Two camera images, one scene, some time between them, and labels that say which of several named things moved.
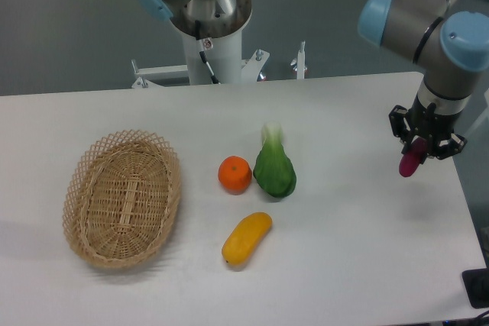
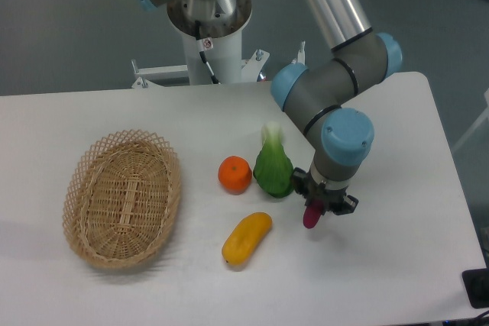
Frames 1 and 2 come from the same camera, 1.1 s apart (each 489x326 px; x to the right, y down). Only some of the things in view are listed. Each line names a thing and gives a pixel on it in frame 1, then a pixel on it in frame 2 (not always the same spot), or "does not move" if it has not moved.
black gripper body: (429, 124) -> (330, 199)
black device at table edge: (476, 282) does not move
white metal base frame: (251, 67) does not move
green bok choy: (273, 169) does not move
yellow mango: (244, 240) does not move
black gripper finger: (451, 146) -> (350, 204)
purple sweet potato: (410, 161) -> (312, 214)
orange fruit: (234, 175) does not move
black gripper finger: (399, 127) -> (300, 182)
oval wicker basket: (121, 198) does not move
